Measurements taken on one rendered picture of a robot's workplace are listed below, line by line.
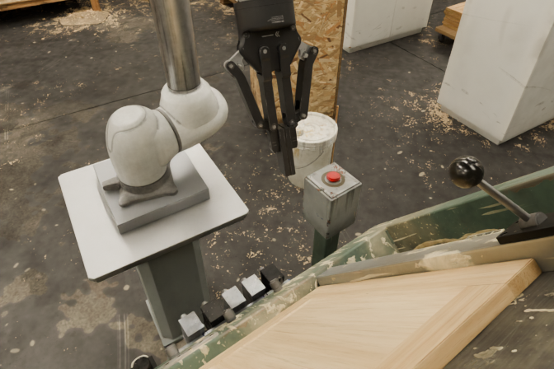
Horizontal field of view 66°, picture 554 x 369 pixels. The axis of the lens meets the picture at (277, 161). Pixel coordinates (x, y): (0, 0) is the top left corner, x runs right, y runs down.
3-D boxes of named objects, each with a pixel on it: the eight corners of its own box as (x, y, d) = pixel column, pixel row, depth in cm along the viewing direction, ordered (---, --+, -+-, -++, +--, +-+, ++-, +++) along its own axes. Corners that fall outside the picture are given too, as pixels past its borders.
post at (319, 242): (315, 329, 184) (329, 211, 135) (324, 339, 180) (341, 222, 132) (304, 337, 181) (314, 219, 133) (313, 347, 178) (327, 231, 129)
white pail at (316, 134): (316, 153, 276) (321, 91, 245) (344, 179, 256) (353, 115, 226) (274, 170, 263) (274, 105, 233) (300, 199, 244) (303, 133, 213)
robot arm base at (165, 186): (103, 171, 141) (98, 159, 137) (170, 156, 147) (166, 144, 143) (105, 212, 129) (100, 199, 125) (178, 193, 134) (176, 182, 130)
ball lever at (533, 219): (529, 217, 52) (446, 155, 51) (558, 211, 49) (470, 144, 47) (523, 244, 50) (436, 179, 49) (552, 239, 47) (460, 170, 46)
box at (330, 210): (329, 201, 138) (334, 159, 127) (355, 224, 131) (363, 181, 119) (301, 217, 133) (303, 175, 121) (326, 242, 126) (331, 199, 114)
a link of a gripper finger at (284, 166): (284, 128, 57) (279, 129, 57) (290, 175, 59) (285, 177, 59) (277, 123, 60) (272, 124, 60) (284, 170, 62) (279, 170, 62)
